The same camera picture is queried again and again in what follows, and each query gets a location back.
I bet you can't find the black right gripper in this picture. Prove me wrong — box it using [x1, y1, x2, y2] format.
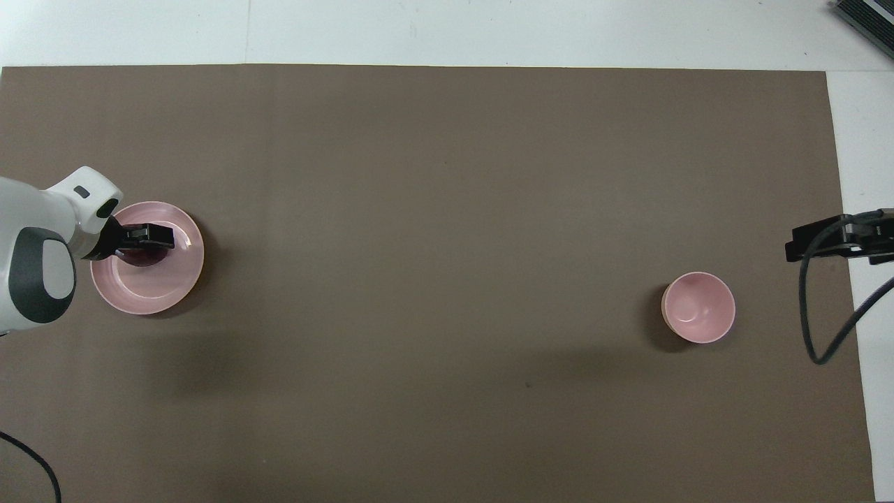
[785, 208, 894, 265]

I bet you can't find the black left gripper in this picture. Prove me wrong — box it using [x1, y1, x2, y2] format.
[82, 215, 175, 261]

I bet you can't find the dark red apple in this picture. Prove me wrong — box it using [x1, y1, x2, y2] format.
[117, 248, 168, 268]

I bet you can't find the pink plate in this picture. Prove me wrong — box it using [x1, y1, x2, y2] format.
[90, 201, 205, 315]

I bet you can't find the pink bowl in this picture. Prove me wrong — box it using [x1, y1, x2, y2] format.
[661, 272, 736, 344]

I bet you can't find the grey ribbed device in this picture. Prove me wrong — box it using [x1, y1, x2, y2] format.
[830, 0, 894, 41]

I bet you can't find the brown table mat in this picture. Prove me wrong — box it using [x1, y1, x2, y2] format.
[0, 64, 877, 503]

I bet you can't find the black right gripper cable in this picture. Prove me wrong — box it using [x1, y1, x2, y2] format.
[800, 210, 894, 366]

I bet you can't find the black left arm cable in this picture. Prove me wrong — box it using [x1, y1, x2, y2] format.
[0, 431, 63, 503]

